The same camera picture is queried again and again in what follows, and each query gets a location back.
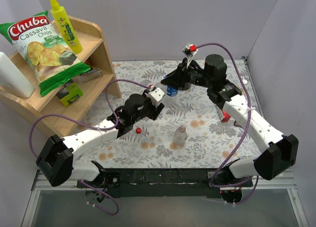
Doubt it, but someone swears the blue label water bottle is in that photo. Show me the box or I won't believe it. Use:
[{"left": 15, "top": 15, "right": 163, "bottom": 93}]
[{"left": 166, "top": 86, "right": 178, "bottom": 97}]

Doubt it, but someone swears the red bottle cap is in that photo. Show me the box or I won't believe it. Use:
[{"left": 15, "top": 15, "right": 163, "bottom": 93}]
[{"left": 136, "top": 128, "right": 142, "bottom": 134}]

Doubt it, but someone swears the red label cola bottle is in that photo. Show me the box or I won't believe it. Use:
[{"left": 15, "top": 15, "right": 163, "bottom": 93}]
[{"left": 173, "top": 125, "right": 188, "bottom": 147}]

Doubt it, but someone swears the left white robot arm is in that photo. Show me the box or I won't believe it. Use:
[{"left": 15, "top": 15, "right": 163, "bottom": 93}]
[{"left": 36, "top": 88, "right": 164, "bottom": 188}]

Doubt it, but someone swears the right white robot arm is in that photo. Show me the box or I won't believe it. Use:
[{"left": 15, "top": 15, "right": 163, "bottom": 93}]
[{"left": 161, "top": 54, "right": 299, "bottom": 186}]

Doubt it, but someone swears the yellow squeeze bottle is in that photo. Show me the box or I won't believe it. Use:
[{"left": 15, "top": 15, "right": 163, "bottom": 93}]
[{"left": 49, "top": 0, "right": 82, "bottom": 54}]

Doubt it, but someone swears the clear box on shelf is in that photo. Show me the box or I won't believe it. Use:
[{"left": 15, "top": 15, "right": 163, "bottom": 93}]
[{"left": 73, "top": 68, "right": 103, "bottom": 83}]

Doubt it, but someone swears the red toothpaste box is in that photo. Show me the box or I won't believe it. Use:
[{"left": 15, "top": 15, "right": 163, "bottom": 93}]
[{"left": 215, "top": 105, "right": 231, "bottom": 122}]

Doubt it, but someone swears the floral table mat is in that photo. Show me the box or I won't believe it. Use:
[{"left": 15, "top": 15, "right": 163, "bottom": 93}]
[{"left": 75, "top": 61, "right": 260, "bottom": 168}]

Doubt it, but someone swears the green box on shelf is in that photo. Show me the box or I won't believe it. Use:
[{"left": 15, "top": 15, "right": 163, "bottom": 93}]
[{"left": 56, "top": 79, "right": 83, "bottom": 107}]

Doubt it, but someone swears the wooden shelf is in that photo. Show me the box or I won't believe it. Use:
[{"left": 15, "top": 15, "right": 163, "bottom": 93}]
[{"left": 0, "top": 14, "right": 122, "bottom": 142}]

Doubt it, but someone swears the green cassava chips bag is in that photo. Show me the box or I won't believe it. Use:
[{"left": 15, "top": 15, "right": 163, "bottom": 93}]
[{"left": 0, "top": 10, "right": 90, "bottom": 97}]

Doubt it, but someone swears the white plastic container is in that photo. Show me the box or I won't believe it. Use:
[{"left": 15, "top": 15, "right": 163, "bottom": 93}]
[{"left": 0, "top": 52, "right": 35, "bottom": 98}]

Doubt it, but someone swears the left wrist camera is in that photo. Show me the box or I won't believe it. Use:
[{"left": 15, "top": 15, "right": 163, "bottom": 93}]
[{"left": 147, "top": 87, "right": 165, "bottom": 107}]

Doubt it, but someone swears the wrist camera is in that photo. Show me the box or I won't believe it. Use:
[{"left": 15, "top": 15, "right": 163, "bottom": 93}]
[
  {"left": 182, "top": 43, "right": 198, "bottom": 66},
  {"left": 147, "top": 87, "right": 165, "bottom": 107}
]

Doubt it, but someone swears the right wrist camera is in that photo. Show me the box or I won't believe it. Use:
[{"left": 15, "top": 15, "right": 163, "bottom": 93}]
[{"left": 182, "top": 43, "right": 198, "bottom": 66}]

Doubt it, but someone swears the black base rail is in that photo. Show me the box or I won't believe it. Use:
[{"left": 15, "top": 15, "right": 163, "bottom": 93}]
[{"left": 77, "top": 165, "right": 253, "bottom": 203}]

